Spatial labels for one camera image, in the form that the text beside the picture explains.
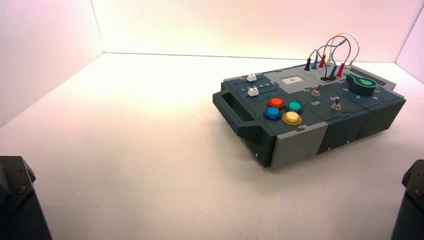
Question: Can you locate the yellow push button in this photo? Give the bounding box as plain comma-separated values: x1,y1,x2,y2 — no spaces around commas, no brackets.
281,111,303,126

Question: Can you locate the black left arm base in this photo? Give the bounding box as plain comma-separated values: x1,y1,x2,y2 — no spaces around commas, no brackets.
0,155,53,240

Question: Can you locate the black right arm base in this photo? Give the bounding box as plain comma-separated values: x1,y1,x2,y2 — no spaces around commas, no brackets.
390,159,424,240

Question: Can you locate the blue push button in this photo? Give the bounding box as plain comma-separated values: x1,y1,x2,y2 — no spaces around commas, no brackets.
263,107,283,121

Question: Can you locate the orange red push button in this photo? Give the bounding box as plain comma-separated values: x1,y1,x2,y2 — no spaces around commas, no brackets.
266,97,286,111

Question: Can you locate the teal green push button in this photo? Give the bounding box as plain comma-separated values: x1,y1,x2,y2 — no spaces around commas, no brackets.
285,101,304,115

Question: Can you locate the white display label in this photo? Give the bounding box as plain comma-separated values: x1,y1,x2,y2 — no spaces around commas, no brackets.
280,76,304,85

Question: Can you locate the dark teal grey task box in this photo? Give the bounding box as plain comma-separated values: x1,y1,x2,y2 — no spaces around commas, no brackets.
212,62,407,168

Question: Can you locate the green rotary knob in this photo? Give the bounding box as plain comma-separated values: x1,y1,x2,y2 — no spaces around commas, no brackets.
345,73,379,97

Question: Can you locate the black jumper cable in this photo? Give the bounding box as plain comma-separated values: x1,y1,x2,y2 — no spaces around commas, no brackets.
304,49,334,81

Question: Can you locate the blue jumper cable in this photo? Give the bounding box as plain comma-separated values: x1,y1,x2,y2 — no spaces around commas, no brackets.
311,38,347,79

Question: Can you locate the red jumper cable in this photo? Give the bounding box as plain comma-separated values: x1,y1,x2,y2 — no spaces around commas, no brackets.
318,34,352,79

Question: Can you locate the white jumper cable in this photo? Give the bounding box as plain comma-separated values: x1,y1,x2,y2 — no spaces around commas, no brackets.
326,32,361,72

